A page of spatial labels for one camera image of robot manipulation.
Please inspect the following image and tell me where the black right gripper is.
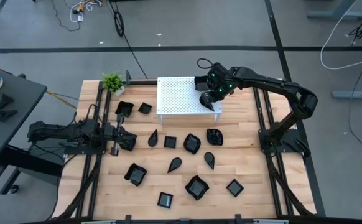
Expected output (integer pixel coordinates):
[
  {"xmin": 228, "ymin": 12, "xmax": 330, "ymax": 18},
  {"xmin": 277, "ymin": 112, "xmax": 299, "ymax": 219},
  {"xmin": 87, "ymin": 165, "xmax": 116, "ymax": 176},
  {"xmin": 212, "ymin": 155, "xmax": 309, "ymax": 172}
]
[{"xmin": 200, "ymin": 62, "xmax": 235, "ymax": 108}]

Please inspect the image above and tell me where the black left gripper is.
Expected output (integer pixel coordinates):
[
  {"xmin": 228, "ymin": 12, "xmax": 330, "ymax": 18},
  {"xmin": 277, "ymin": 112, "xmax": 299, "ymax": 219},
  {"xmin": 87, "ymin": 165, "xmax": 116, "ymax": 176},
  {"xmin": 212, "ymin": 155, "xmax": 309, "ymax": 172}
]
[{"xmin": 103, "ymin": 112, "xmax": 137, "ymax": 157}]

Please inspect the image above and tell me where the black teardrop plate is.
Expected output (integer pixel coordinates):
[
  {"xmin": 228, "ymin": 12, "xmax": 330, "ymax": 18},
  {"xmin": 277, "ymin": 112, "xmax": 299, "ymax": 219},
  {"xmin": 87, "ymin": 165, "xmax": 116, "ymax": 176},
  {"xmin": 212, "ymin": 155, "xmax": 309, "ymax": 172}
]
[
  {"xmin": 147, "ymin": 129, "xmax": 159, "ymax": 148},
  {"xmin": 203, "ymin": 151, "xmax": 215, "ymax": 170},
  {"xmin": 167, "ymin": 157, "xmax": 183, "ymax": 174},
  {"xmin": 199, "ymin": 95, "xmax": 216, "ymax": 112}
]

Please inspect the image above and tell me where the black small square plate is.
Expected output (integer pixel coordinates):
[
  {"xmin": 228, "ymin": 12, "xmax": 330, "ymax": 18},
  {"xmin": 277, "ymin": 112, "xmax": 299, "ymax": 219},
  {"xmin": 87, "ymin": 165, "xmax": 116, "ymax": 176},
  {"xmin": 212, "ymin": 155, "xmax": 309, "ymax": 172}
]
[
  {"xmin": 163, "ymin": 135, "xmax": 177, "ymax": 149},
  {"xmin": 157, "ymin": 192, "xmax": 174, "ymax": 209},
  {"xmin": 137, "ymin": 101, "xmax": 153, "ymax": 116},
  {"xmin": 226, "ymin": 178, "xmax": 245, "ymax": 198}
]

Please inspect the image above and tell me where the white perforated metal shelf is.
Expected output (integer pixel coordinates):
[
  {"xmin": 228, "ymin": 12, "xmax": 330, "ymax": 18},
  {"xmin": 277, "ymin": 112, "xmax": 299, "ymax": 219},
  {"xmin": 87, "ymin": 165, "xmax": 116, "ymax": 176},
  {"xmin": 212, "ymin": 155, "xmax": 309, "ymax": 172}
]
[{"xmin": 156, "ymin": 75, "xmax": 223, "ymax": 124}]

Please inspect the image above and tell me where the green plant in white pot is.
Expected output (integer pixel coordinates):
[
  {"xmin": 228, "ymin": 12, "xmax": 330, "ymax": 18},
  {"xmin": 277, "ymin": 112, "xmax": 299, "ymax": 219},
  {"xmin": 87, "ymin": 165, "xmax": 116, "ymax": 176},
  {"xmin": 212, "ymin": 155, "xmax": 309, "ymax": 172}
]
[{"xmin": 102, "ymin": 72, "xmax": 126, "ymax": 96}]

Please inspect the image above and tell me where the dark grey side table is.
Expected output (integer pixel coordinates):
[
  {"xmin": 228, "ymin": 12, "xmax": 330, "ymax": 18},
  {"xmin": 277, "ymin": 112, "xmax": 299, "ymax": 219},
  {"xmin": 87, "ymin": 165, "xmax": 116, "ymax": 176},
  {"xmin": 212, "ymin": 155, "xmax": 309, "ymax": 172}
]
[{"xmin": 0, "ymin": 67, "xmax": 63, "ymax": 200}]

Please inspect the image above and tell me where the black triangular part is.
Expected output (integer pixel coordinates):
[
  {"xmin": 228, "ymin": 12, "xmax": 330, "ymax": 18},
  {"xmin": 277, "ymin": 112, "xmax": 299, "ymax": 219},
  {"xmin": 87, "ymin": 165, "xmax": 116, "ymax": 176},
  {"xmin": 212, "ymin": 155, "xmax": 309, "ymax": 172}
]
[
  {"xmin": 0, "ymin": 94, "xmax": 15, "ymax": 110},
  {"xmin": 0, "ymin": 109, "xmax": 19, "ymax": 123}
]

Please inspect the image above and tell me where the grey desk foot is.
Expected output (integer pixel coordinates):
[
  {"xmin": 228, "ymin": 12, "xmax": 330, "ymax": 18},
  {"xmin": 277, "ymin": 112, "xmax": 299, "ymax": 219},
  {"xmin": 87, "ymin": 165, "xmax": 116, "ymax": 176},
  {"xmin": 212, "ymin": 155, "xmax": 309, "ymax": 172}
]
[
  {"xmin": 307, "ymin": 0, "xmax": 362, "ymax": 19},
  {"xmin": 332, "ymin": 83, "xmax": 362, "ymax": 100}
]

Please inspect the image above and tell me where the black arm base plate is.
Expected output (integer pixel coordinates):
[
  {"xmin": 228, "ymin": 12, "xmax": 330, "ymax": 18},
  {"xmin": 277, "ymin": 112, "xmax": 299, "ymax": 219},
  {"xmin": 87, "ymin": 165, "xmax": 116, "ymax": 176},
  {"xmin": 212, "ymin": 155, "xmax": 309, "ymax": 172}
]
[
  {"xmin": 258, "ymin": 129, "xmax": 312, "ymax": 158},
  {"xmin": 63, "ymin": 130, "xmax": 108, "ymax": 156}
]

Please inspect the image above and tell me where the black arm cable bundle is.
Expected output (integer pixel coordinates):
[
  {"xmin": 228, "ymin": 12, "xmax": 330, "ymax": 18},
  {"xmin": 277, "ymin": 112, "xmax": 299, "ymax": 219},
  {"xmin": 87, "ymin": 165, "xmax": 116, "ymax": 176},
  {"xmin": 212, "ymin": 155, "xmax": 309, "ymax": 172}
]
[
  {"xmin": 58, "ymin": 154, "xmax": 103, "ymax": 220},
  {"xmin": 266, "ymin": 154, "xmax": 312, "ymax": 217}
]

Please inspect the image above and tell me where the yellow cable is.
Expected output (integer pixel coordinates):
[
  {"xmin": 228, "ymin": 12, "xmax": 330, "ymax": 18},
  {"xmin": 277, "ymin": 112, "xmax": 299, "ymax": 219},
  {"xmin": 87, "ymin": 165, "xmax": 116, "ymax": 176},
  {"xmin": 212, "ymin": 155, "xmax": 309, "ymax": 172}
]
[{"xmin": 45, "ymin": 89, "xmax": 78, "ymax": 110}]

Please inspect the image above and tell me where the white floor cable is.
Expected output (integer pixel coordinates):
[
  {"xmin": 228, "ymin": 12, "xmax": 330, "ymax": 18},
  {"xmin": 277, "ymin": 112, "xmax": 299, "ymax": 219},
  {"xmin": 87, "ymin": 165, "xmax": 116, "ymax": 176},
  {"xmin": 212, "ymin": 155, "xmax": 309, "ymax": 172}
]
[{"xmin": 320, "ymin": 0, "xmax": 362, "ymax": 70}]

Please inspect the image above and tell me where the white power strip with cables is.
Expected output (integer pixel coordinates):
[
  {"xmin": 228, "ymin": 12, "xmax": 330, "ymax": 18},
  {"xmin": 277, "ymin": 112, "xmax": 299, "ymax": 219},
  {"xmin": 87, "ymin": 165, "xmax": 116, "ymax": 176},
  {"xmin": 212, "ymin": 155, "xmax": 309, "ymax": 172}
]
[{"xmin": 70, "ymin": 0, "xmax": 103, "ymax": 23}]

